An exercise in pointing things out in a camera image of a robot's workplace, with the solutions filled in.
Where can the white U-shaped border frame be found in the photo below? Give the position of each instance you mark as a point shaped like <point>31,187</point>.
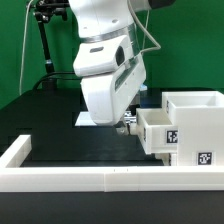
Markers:
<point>15,178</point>

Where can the white drawer cabinet box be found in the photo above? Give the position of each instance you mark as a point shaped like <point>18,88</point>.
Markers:
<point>199,117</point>

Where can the white marker base plate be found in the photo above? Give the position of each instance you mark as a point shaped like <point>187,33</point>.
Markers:
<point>84,119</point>

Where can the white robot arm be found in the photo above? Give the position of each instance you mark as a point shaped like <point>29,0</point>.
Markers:
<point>100,20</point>

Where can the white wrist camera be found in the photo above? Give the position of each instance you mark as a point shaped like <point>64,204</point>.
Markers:
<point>101,57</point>

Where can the black camera stand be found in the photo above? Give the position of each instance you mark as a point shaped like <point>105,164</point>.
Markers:
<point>44,11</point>

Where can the white front drawer tray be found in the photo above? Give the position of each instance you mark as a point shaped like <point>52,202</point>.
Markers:
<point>168,159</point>

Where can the white drawer tray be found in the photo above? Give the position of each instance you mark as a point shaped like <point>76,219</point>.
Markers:
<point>168,159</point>
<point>155,131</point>

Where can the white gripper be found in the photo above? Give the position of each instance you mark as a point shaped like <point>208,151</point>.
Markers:
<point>108,96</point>

